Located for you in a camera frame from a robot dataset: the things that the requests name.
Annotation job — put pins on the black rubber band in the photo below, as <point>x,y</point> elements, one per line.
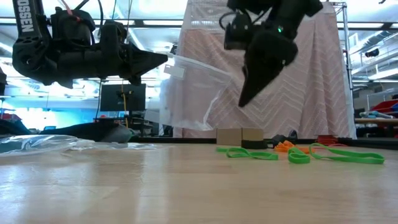
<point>284,137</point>
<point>253,144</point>

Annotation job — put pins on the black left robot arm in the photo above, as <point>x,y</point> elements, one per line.
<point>28,18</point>

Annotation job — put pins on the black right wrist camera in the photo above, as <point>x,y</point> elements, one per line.
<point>237,34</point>

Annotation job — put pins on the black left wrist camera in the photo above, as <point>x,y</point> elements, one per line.
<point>71,31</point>

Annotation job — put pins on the wooden workbench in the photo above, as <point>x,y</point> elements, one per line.
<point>376,121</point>

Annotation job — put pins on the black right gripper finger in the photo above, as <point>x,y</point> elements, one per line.
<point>258,81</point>

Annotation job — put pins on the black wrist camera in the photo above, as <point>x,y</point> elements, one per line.
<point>237,34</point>
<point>71,31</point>

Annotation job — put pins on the dark cluttered desk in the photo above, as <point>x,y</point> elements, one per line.
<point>143,124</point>

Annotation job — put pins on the black aluminium table frame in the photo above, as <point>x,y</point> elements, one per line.
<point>373,143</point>

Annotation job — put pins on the black computer monitor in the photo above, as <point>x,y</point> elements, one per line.
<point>112,98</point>

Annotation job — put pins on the blue white roll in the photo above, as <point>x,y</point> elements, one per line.
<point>373,114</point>

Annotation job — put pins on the metal curtain rack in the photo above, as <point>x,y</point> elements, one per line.
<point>346,46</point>

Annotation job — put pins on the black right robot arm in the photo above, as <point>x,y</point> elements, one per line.
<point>295,12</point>

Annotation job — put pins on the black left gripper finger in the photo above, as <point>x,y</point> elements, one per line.
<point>147,56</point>
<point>146,67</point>

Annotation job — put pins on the orange rubber band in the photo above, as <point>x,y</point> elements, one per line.
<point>304,150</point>
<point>284,146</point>

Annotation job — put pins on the small cardboard box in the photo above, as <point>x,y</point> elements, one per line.
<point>239,137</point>

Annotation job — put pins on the red storage bin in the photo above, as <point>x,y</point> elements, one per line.
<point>384,107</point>

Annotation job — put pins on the pink chevron curtain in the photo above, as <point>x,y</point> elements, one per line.
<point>311,93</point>

